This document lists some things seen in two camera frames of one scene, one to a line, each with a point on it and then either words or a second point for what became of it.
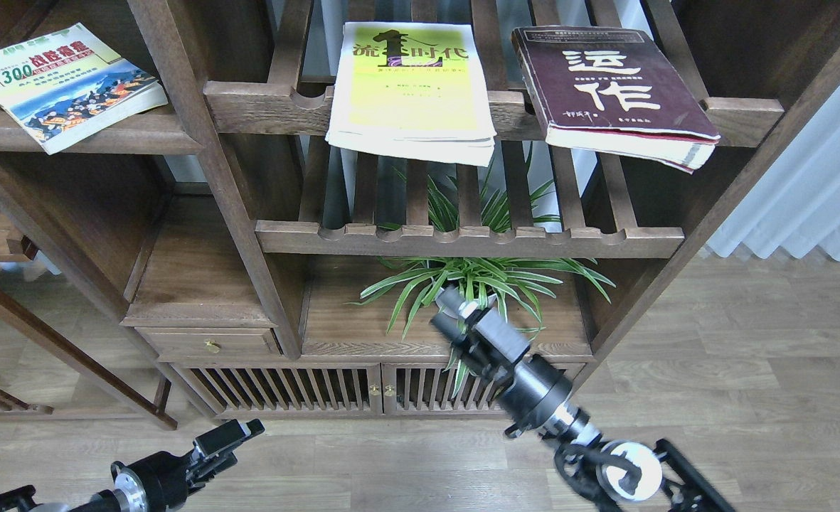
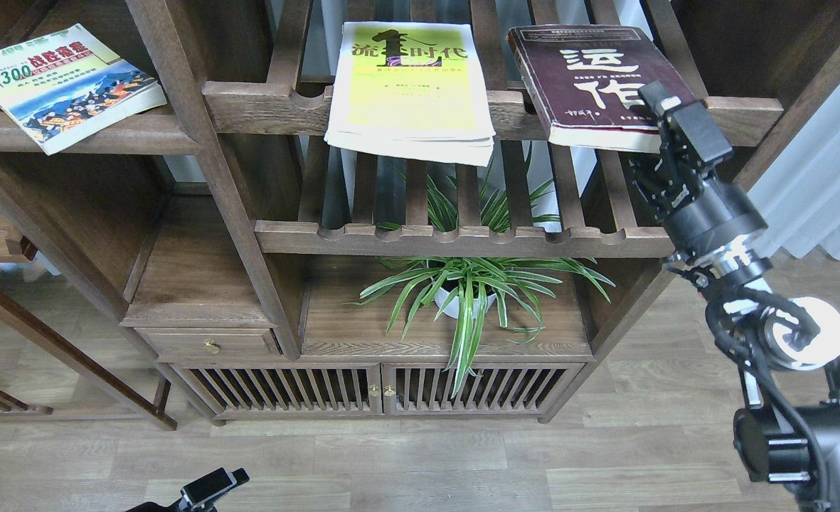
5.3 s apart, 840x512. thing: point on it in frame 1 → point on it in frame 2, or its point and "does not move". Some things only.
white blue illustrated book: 66,86 does not move
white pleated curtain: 823,195 does not move
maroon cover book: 613,91 does not move
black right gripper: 530,389 → 700,215
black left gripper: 159,481 → 197,492
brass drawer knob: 212,345 does not move
